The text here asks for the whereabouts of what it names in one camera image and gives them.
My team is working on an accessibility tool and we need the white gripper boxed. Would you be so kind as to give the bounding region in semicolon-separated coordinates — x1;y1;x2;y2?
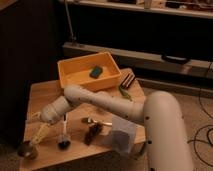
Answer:
30;96;71;145

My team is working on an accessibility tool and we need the dark metal cup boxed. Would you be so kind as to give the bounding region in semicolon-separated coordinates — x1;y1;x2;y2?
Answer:
17;141;38;159

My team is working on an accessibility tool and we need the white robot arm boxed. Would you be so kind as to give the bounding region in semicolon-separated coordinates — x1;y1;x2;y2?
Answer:
37;85;194;171

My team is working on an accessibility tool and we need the wooden table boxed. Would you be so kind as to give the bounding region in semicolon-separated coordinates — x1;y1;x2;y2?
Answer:
18;68;148;171

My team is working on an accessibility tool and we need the metal spoon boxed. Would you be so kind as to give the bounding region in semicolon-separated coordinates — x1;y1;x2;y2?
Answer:
81;117;112;127

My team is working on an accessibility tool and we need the bunch of dark grapes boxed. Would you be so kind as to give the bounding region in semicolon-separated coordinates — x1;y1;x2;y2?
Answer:
84;123;103;145

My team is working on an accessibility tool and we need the yellow plastic bin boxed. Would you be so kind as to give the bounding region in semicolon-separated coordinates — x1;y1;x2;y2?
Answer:
57;52;121;91

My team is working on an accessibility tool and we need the teal sponge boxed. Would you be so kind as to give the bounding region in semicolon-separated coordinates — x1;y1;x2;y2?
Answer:
89;66;103;79

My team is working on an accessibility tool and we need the grey cloth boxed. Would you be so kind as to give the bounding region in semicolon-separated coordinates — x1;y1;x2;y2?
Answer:
102;116;137;156

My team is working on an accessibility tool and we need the green cup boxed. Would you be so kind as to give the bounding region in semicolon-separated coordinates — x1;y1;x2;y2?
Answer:
119;86;132;101

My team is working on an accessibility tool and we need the metal stand pole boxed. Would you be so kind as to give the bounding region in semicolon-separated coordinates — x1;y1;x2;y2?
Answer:
64;0;77;45

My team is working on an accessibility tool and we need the brown striped block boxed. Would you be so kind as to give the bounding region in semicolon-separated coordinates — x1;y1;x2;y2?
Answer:
120;73;135;89

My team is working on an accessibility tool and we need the black handle on shelf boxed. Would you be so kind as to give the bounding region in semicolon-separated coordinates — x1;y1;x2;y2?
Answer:
161;55;190;65

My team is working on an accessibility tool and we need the black cable on floor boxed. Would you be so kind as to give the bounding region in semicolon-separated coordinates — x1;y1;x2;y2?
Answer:
183;61;213;168

